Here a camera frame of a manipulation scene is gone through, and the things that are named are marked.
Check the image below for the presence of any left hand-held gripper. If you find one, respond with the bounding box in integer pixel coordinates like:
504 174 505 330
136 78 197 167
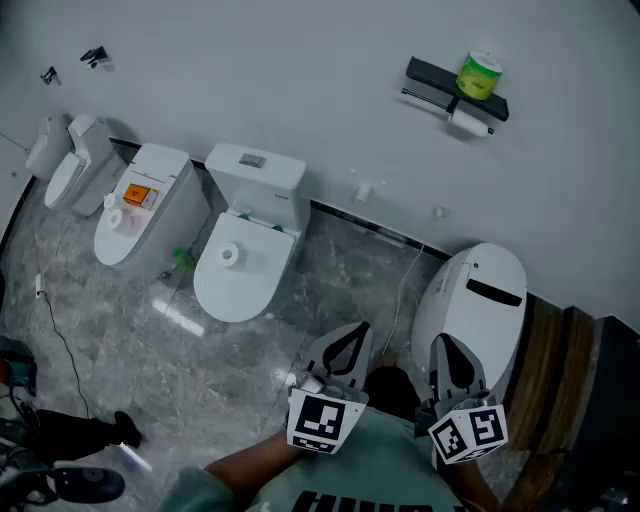
286 322 374 455

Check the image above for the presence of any person's right forearm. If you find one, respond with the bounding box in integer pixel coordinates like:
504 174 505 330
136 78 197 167
434 457 501 512

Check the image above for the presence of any green bottle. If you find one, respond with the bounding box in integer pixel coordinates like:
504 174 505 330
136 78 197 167
172 247 197 274

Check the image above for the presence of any green toilet paper roll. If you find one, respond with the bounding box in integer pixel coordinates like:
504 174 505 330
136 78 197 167
455 49 504 101

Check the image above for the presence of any white slim toilet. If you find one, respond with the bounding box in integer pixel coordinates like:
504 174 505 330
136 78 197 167
43 112 129 217

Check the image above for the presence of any black cable with white adapter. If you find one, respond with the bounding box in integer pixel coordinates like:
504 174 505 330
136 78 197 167
33 272 92 420

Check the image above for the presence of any white tankless smart toilet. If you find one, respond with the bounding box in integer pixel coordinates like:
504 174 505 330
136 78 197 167
93 142 211 279

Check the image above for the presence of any dark cabinet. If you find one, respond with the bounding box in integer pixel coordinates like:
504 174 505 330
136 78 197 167
564 314 640 512

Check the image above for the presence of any person's teal printed shirt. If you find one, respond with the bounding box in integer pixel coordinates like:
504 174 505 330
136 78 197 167
159 404 466 512

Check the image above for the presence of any brown wooden panel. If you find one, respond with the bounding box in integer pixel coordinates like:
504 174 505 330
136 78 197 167
504 294 596 512

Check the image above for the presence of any person's left forearm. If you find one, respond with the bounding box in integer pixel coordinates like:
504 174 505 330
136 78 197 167
203 429 306 501

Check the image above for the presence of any white oval lid toilet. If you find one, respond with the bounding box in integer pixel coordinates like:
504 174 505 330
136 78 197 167
409 242 529 401

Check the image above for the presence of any black gear bag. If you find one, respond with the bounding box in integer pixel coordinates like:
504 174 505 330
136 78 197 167
0 439 126 509

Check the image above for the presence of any black paper holder shelf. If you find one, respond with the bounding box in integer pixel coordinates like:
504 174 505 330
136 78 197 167
401 55 510 137

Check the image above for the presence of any orange box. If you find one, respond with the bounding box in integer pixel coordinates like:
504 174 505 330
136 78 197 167
122 182 160 210

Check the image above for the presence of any person's dark shoe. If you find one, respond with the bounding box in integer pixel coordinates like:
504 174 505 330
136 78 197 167
364 352 421 421

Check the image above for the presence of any large black wall hook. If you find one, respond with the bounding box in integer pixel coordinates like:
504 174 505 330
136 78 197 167
79 45 110 70

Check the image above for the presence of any dark toolbox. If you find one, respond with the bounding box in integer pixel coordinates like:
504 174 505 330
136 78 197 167
0 335 39 399

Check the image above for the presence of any white toilet with tank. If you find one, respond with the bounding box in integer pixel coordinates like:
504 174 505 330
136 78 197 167
193 142 312 324

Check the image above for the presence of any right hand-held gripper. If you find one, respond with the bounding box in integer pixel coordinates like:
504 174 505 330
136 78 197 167
415 333 509 466

